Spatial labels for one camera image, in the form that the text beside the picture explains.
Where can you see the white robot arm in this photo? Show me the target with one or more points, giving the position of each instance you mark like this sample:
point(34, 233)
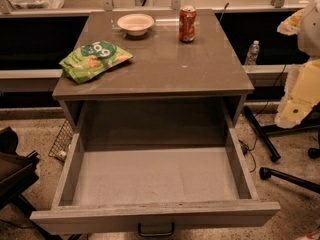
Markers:
point(308, 36)

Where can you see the open grey top drawer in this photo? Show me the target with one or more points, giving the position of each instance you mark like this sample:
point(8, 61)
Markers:
point(114, 191)

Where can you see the clear plastic water bottle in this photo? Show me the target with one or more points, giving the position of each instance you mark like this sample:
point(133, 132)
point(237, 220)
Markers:
point(252, 53)

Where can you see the red coke can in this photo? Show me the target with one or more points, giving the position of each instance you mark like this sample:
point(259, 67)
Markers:
point(187, 18)

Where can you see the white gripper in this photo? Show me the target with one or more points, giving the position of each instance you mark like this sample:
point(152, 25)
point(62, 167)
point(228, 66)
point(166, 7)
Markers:
point(310, 34)

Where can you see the black office chair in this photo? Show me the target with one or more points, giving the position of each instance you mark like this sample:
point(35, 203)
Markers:
point(17, 173)

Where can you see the grey cabinet with top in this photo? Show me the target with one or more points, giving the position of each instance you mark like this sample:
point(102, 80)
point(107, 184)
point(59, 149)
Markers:
point(169, 94)

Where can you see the green chip bag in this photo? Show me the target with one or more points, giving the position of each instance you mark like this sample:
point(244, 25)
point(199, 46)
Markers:
point(87, 62)

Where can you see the wire mesh basket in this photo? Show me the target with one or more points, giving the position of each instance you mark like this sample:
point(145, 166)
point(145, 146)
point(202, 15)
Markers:
point(62, 142)

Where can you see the black drawer handle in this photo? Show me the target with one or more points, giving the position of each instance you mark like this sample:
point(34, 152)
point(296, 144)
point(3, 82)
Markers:
point(148, 234)

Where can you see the white paper bowl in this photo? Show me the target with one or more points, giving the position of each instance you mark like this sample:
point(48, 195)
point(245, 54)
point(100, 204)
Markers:
point(135, 24)

